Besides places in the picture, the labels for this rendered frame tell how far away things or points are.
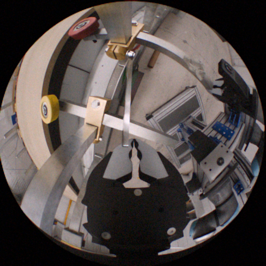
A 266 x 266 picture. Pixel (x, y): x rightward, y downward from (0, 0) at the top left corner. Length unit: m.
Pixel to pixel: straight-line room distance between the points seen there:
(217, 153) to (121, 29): 0.43
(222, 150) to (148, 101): 0.95
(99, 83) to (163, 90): 0.86
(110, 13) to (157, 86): 1.03
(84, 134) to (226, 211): 0.59
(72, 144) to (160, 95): 1.07
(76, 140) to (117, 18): 0.22
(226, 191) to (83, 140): 0.54
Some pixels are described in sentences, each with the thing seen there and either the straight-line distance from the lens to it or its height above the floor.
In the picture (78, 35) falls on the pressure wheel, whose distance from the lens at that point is 0.27.
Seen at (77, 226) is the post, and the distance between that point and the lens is 0.37.
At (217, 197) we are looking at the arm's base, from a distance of 0.47.
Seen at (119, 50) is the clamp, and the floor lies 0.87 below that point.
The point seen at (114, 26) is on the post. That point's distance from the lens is 0.17.
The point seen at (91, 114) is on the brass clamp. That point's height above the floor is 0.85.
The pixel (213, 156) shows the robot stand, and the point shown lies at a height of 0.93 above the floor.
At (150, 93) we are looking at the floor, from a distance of 1.06.
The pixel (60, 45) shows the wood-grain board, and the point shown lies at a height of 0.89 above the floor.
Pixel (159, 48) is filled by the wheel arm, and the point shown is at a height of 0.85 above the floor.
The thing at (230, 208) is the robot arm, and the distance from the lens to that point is 0.49.
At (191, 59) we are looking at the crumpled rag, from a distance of 0.25.
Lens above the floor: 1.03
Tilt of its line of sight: 63 degrees down
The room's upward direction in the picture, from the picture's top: 179 degrees clockwise
